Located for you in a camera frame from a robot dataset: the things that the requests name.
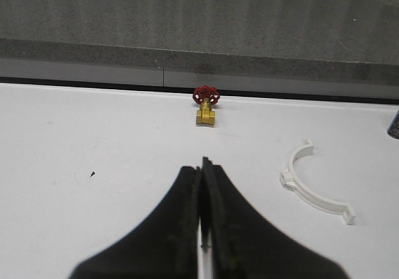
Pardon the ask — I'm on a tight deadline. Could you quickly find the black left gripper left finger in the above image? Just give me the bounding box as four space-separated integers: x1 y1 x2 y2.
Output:
71 167 200 278

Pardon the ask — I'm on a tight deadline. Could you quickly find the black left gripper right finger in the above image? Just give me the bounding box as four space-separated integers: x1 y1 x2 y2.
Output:
199 157 348 278

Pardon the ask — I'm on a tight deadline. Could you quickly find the white half pipe clamp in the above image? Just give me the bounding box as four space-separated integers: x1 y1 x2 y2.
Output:
280 139 357 225

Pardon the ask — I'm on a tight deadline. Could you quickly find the brass valve red handwheel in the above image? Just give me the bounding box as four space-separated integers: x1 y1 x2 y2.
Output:
193 85 220 125

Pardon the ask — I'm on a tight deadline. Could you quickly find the black cylindrical capacitor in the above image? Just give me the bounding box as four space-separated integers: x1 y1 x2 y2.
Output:
387 111 399 139

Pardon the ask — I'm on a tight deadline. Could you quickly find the grey stone countertop ledge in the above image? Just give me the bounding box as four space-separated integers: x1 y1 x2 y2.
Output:
1 0 398 86

